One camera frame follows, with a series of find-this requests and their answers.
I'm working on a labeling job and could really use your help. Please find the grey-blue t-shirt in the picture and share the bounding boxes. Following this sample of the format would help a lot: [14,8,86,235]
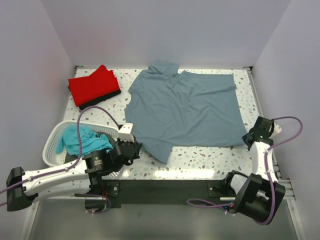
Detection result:
[124,61,246,163]

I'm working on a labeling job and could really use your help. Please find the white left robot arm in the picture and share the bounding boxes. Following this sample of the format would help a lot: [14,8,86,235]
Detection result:
[1,139,142,212]

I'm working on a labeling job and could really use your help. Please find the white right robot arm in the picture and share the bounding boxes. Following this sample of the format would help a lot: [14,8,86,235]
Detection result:
[222,116,286,225]

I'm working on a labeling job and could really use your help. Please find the turquoise t-shirt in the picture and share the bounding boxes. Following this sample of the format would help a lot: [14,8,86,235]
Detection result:
[54,125,113,157]

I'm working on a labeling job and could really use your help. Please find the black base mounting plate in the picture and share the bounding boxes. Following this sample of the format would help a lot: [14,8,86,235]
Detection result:
[87,180,236,208]

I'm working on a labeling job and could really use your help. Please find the dark grey t-shirt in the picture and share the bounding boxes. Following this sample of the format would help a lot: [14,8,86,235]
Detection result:
[62,131,118,166]

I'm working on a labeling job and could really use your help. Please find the black folded t-shirt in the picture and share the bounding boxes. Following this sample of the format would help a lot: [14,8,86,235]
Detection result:
[68,85,122,110]

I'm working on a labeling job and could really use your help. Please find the red folded t-shirt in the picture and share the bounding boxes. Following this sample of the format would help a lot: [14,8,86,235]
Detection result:
[67,64,121,107]

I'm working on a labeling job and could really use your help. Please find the white plastic laundry basket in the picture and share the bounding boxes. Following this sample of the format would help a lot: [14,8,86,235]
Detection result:
[42,120,118,167]

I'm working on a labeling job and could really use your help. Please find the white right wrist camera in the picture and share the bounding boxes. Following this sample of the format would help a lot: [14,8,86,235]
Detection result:
[270,122,282,139]

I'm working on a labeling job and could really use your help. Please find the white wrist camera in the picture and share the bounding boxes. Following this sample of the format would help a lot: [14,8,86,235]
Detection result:
[118,122,135,143]
[270,122,282,139]

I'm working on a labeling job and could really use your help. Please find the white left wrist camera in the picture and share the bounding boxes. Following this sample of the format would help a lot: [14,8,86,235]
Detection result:
[118,122,135,143]

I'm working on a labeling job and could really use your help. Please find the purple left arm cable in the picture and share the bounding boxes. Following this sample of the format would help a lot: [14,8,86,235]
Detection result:
[0,106,124,215]

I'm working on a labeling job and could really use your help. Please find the aluminium extrusion rail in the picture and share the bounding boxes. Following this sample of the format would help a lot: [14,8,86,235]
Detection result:
[272,149,297,201]

